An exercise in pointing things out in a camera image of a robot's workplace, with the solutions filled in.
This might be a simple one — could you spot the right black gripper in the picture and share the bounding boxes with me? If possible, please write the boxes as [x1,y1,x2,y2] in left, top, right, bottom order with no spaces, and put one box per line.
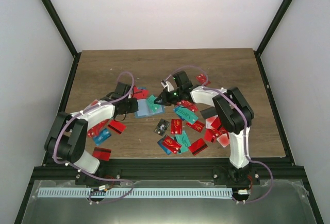
[154,89,183,107]

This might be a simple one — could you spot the teal vip card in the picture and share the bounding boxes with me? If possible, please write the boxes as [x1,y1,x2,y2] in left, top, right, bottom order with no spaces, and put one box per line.
[146,95,164,115]
[175,131,191,154]
[174,107,198,124]

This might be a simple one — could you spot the blue leather card holder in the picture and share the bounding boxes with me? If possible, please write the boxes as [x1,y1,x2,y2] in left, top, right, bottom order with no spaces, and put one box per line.
[134,99,165,118]

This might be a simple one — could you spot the lone red card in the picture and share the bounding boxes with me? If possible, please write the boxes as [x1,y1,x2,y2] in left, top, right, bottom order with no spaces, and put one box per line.
[195,74,211,85]

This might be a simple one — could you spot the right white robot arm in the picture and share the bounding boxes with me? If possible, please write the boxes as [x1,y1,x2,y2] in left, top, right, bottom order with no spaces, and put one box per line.
[155,71,254,184]

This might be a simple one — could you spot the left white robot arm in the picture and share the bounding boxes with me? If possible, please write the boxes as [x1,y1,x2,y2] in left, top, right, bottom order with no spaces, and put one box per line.
[44,82,138,185]

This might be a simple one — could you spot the black VIP card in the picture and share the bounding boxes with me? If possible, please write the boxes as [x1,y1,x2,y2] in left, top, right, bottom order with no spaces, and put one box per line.
[154,118,170,135]

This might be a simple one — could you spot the red chip card upright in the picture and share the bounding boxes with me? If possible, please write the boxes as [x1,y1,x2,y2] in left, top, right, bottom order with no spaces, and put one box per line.
[171,119,183,135]

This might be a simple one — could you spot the blue card left pile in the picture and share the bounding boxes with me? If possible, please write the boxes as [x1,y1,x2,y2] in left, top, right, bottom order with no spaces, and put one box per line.
[92,128,111,146]

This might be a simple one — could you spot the red VIP card right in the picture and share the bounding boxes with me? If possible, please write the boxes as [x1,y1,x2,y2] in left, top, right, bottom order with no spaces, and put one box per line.
[186,120,205,133]

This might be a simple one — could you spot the red vip card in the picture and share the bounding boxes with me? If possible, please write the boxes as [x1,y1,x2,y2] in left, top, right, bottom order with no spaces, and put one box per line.
[186,120,205,133]
[162,135,182,154]

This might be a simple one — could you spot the teal VIP card front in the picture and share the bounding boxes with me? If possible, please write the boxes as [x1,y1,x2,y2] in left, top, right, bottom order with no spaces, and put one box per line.
[175,131,191,154]

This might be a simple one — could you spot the red VIP card front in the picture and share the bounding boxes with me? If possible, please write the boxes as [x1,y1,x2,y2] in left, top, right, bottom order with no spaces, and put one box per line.
[162,135,182,154]

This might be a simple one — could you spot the black card right pile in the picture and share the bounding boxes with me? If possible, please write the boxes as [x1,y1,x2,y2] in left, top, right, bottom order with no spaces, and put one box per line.
[200,107,217,119]

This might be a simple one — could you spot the red card black stripe front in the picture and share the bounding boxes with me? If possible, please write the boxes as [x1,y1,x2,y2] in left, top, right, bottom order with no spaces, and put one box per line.
[92,147,112,161]

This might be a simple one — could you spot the red card black stripe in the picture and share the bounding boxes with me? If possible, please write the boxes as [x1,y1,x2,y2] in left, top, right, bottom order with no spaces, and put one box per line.
[92,147,112,161]
[188,139,208,156]

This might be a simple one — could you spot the red card black stripe right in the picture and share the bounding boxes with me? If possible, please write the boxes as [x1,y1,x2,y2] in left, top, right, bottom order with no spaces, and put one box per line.
[188,139,208,156]

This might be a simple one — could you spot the white red circle card right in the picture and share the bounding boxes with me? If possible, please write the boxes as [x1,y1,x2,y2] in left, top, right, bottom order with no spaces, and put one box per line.
[217,134,230,148]

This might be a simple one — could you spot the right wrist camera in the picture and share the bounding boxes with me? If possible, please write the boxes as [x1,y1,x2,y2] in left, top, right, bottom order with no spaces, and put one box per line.
[161,79,174,92]

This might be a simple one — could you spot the black aluminium frame rail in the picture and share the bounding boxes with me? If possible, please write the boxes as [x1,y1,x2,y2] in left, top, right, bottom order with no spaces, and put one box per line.
[33,158,305,183]

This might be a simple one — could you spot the light blue slotted cable duct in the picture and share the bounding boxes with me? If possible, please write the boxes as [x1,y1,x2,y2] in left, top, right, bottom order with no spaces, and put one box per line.
[37,187,233,199]

